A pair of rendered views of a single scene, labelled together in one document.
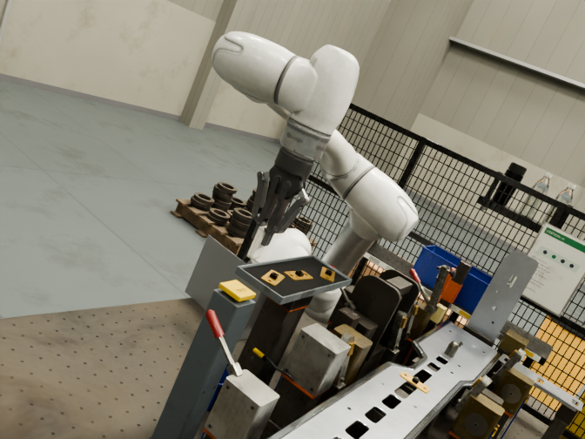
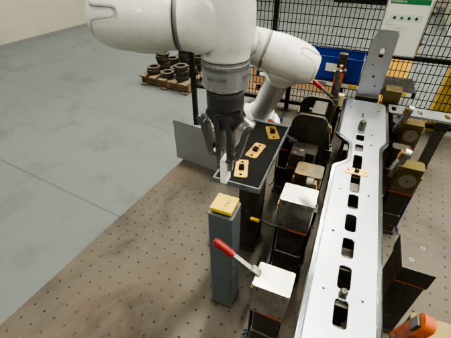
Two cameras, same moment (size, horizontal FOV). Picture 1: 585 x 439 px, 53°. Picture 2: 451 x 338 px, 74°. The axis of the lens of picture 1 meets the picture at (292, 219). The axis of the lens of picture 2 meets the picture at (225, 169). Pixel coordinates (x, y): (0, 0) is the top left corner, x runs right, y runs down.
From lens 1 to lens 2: 0.60 m
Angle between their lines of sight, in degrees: 24
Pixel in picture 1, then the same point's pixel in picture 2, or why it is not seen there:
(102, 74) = (54, 14)
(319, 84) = (217, 13)
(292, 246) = not seen: hidden behind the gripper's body
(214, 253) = (182, 129)
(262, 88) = (160, 44)
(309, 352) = (292, 210)
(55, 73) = (28, 28)
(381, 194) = (288, 53)
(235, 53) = (111, 19)
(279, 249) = not seen: hidden behind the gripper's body
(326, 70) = not seen: outside the picture
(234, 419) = (271, 304)
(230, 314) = (229, 226)
